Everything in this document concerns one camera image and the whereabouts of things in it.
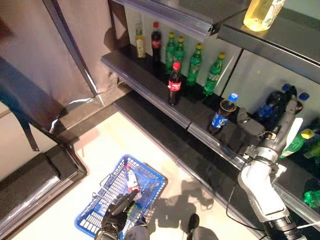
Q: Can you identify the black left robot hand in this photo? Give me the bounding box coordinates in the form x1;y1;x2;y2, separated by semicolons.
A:
94;191;138;233

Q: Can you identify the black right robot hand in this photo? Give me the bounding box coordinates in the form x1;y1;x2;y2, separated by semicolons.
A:
271;86;305;152

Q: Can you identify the dark Pepsi bottle blue label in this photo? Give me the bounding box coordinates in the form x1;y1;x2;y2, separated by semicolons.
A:
294;91;311;115
256;83;291;120

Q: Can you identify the clear water bottle red label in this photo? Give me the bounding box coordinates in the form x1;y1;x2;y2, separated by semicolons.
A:
123;163;143;201

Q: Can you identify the blue plastic shopping basket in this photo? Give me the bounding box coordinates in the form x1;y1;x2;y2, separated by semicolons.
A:
74;154;169;238

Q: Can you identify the small green drink bottle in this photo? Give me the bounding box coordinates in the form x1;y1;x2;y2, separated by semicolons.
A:
126;201;146;225

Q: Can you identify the green tea drink bottle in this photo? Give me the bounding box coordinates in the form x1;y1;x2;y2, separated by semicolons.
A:
303;141;320;161

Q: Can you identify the silver left robot leg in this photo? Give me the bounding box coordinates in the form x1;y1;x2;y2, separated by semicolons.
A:
123;224;151;240

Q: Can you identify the silver robot leg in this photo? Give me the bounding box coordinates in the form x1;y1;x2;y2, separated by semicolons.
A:
123;224;151;240
186;213;221;240

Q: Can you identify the Pepsi bottle with neck collar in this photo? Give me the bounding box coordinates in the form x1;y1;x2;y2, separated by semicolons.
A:
207;92;240;136

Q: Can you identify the silver right robot leg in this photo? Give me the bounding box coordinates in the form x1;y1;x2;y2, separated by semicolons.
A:
186;213;221;240

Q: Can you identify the low black display platform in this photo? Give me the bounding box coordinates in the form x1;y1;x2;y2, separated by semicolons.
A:
0;144;88;240

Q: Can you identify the large yellow liquid bottle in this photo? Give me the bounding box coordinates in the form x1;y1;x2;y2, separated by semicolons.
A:
243;0;288;33

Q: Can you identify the Coca-Cola bottle red cap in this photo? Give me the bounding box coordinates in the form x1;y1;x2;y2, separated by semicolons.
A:
167;61;183;107
150;21;163;65

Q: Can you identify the black store shelf unit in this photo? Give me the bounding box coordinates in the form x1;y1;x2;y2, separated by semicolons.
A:
100;0;320;240

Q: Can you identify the yellow tea bottle green cap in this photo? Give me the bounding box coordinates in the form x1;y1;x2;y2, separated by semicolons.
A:
134;23;147;59

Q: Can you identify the black right wrist camera housing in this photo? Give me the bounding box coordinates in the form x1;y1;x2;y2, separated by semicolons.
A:
236;109;266;142

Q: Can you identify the clear plastic price rail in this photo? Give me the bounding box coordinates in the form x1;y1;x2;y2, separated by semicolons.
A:
187;122;320;226
217;24;320;85
109;0;219;43
100;53;192;130

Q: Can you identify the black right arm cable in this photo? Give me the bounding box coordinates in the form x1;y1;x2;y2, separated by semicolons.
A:
225;184;267;232

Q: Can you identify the black partition frame bar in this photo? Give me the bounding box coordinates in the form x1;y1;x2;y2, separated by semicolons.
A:
41;0;106;101

